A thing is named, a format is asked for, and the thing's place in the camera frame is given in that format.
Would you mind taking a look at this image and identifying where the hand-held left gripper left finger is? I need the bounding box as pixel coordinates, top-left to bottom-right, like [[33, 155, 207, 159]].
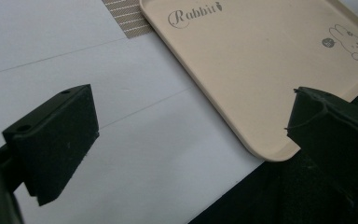
[[0, 83, 101, 207]]

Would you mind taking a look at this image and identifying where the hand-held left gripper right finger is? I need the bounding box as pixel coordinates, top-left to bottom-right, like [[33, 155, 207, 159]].
[[284, 86, 358, 200]]

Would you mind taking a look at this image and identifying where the beige plastic tray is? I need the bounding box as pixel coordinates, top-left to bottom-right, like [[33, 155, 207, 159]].
[[138, 0, 358, 162]]

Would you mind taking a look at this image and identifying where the brown striped cloth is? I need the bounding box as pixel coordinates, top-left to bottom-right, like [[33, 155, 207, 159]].
[[102, 0, 155, 39]]

